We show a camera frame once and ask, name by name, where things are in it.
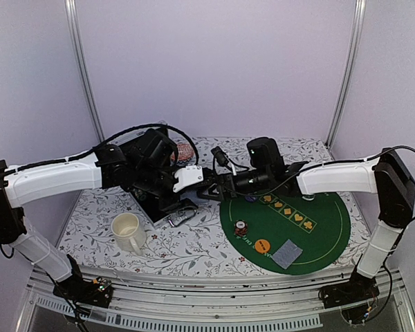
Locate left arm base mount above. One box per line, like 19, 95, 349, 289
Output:
53, 275, 113, 308

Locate white floral tablecloth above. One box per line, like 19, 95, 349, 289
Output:
57, 136, 380, 277

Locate left aluminium post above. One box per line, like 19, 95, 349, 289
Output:
64, 0, 105, 142

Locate blue playing card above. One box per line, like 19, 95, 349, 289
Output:
274, 239, 303, 269
271, 250, 284, 268

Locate purple small blind button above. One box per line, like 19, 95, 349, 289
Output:
245, 196, 258, 203

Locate cream ceramic mug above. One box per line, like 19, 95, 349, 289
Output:
111, 213, 147, 256

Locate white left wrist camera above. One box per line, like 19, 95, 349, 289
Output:
173, 165, 203, 193

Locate orange big blind button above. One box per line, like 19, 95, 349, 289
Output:
254, 239, 270, 254

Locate clear glass dealer button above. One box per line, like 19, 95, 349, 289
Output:
302, 194, 315, 201

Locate green round poker mat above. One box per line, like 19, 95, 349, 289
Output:
219, 193, 351, 275

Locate aluminium frame rail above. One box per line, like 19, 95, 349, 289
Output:
15, 266, 415, 332

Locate red black poker chip stack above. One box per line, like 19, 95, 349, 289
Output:
234, 220, 248, 237

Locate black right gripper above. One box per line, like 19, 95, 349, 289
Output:
196, 167, 272, 203

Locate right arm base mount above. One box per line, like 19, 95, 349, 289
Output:
318, 275, 380, 308

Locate right aluminium post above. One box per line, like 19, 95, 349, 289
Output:
325, 0, 367, 149

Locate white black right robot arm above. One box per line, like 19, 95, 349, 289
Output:
192, 137, 415, 288

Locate aluminium post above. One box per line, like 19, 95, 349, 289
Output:
325, 0, 367, 149
64, 0, 105, 142

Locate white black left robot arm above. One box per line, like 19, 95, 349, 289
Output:
0, 124, 203, 300

